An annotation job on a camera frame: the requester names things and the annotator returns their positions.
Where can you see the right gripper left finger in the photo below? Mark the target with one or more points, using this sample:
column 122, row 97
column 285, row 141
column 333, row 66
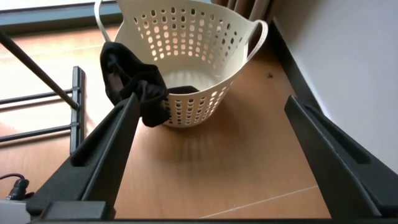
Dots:
column 68, row 186

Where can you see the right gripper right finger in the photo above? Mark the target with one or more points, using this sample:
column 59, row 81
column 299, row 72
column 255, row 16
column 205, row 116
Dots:
column 367, row 186

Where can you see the heap of clothes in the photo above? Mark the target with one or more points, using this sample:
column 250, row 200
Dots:
column 136, row 81

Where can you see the black clothes rack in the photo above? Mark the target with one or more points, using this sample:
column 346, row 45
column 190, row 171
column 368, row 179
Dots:
column 76, row 109

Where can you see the white laundry basket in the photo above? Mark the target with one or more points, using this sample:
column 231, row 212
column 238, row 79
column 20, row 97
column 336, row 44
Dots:
column 192, row 74

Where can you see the brown curtain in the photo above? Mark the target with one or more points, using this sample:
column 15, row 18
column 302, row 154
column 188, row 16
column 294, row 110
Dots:
column 245, row 7

